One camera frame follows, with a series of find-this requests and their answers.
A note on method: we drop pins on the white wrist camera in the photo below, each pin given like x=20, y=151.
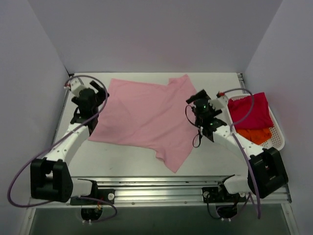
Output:
x=75, y=87
x=220, y=102

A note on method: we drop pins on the orange t shirt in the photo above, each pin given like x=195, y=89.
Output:
x=256, y=136

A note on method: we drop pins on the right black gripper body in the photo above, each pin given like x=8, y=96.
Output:
x=198, y=96

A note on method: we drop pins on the white plastic basket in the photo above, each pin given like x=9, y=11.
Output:
x=277, y=140

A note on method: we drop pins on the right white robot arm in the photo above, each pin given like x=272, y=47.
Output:
x=266, y=172

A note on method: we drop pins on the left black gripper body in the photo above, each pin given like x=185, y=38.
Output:
x=98, y=90

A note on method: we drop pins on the pink t shirt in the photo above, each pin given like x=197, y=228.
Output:
x=151, y=116

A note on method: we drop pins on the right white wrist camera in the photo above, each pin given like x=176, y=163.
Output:
x=220, y=102

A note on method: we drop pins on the magenta t shirt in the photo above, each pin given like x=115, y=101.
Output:
x=259, y=117

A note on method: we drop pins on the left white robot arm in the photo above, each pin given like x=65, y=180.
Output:
x=50, y=178

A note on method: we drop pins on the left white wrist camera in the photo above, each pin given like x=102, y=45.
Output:
x=75, y=87

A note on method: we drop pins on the aluminium mounting rail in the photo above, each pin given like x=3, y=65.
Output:
x=154, y=191

